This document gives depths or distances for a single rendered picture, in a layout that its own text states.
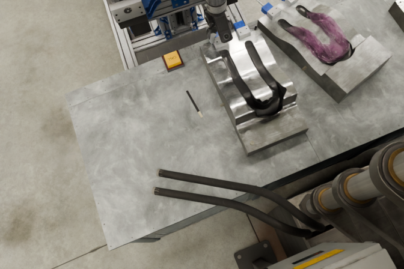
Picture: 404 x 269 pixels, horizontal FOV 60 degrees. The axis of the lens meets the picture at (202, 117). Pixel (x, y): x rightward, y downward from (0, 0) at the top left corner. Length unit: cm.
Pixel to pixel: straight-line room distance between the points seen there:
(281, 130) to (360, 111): 35
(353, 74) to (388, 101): 21
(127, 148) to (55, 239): 108
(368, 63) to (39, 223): 202
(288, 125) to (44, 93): 182
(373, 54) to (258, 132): 56
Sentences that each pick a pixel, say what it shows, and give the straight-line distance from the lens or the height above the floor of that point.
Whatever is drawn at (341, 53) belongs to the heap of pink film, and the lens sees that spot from 155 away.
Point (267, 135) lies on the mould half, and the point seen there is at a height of 86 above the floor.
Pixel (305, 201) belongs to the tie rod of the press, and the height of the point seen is 83.
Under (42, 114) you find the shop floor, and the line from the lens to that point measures 264.
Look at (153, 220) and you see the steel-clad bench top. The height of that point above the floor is 80.
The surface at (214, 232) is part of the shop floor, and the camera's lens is 218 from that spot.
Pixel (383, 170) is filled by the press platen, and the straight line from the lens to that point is 71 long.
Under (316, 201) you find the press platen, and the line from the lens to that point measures 118.
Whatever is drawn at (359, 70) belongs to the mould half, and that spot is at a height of 91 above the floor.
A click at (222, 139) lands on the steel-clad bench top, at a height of 80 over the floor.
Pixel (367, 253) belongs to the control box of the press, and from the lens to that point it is 76.
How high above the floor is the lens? 218
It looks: 70 degrees down
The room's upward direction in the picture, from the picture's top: 11 degrees counter-clockwise
